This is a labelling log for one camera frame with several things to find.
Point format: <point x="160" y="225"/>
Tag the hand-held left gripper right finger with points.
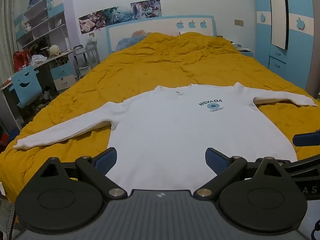
<point x="216" y="160"/>

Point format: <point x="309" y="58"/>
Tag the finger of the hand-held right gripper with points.
<point x="306" y="140"/>
<point x="303" y="163"/>

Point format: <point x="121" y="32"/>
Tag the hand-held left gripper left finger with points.
<point x="107" y="160"/>

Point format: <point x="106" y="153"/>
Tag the white long-sleeve sweatshirt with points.
<point x="162" y="130"/>

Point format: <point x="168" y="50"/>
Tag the blue and white wardrobe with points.
<point x="302" y="55"/>

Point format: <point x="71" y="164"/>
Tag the white drawer unit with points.
<point x="64" y="83"/>

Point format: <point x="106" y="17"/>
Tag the grey rolling cart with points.
<point x="86" y="57"/>

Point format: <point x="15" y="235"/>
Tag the blue nightstand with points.
<point x="246" y="53"/>

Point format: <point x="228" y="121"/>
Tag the yellow blanket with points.
<point x="150" y="62"/>

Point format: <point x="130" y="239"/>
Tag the cluttered desk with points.
<point x="58" y="62"/>

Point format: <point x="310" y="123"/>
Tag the blue smiley-face chair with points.
<point x="26" y="85"/>

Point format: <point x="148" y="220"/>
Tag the blue pillow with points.
<point x="127" y="43"/>

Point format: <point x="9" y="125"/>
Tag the white ball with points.
<point x="54" y="50"/>

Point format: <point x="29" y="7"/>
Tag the white plastic bag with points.
<point x="38" y="58"/>

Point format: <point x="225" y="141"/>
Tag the wardrobe mirror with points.
<point x="278" y="15"/>

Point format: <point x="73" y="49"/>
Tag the red bag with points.
<point x="20" y="60"/>

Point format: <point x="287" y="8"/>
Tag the white and blue headboard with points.
<point x="160" y="27"/>

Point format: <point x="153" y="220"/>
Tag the white and blue bookshelf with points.
<point x="40" y="22"/>

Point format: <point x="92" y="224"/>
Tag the white curtain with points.
<point x="7" y="37"/>

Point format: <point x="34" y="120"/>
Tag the wall switch plate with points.
<point x="238" y="22"/>

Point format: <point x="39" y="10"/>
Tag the long wall poster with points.
<point x="102" y="20"/>

